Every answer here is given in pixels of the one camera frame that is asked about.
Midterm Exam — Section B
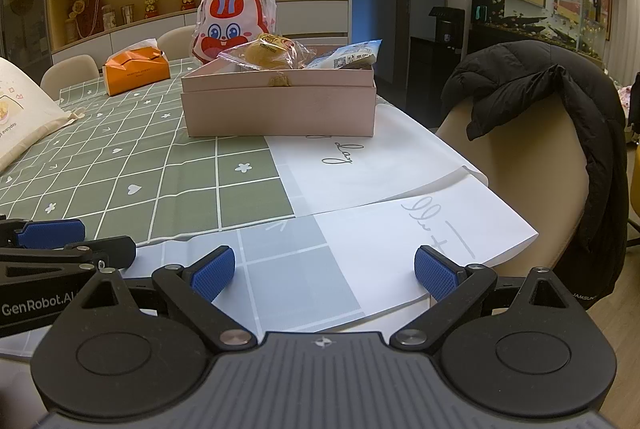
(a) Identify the beige chair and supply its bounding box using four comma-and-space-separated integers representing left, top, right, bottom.
435, 96, 601, 312

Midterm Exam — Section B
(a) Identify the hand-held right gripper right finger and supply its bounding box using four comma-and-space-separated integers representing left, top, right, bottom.
389, 245, 576, 352

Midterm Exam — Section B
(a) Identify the framed picture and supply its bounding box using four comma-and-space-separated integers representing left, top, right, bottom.
597, 0, 613, 42

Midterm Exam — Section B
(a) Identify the orange tissue box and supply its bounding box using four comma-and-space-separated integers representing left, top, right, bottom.
102, 38, 171, 97

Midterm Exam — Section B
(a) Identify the red white rabbit bag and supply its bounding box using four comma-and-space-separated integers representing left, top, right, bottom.
192, 0, 277, 64

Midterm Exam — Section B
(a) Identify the cream printed tote bag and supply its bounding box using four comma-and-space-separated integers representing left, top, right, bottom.
0, 56, 71, 174

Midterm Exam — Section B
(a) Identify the fish tank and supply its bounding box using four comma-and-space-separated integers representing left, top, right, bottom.
470, 0, 608, 64

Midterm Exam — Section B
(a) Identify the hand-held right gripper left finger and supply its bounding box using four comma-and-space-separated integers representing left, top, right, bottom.
75, 245, 258, 352

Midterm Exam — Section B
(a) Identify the white chair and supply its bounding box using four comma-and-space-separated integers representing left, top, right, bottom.
40, 55, 101, 97
157, 26, 201, 60

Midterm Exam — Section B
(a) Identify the round bun packet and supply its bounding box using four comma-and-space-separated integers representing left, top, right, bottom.
217, 34, 316, 72

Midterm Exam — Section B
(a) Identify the green checked tablecloth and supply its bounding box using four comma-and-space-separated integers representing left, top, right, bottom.
0, 59, 401, 260

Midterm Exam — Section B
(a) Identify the brown bag with flowers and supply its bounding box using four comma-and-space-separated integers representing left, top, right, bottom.
70, 0, 103, 42

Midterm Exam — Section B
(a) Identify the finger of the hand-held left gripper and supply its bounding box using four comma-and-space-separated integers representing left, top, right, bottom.
0, 219, 86, 250
0, 236, 137, 282

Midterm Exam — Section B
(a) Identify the black puffer jacket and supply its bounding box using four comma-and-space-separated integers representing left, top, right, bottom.
440, 41, 631, 310

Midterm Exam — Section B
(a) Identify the blue snack packet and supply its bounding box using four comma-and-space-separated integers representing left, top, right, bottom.
305, 40, 383, 70

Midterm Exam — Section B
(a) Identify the pink cardboard box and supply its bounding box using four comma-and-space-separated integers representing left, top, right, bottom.
181, 59, 377, 138

